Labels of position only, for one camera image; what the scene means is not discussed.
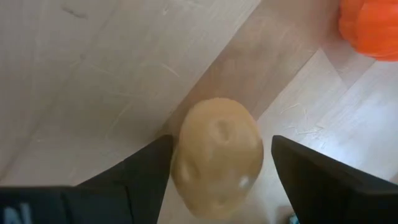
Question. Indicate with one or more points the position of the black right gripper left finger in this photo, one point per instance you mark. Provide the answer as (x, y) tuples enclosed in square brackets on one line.
[(146, 180)]

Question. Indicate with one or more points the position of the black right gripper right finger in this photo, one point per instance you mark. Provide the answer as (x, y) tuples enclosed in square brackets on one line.
[(326, 186)]

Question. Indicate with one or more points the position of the tan toy potato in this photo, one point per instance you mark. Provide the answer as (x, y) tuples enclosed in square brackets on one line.
[(217, 155)]

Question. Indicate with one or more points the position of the textured orange toy tangerine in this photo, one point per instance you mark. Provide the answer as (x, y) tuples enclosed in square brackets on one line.
[(373, 28)]

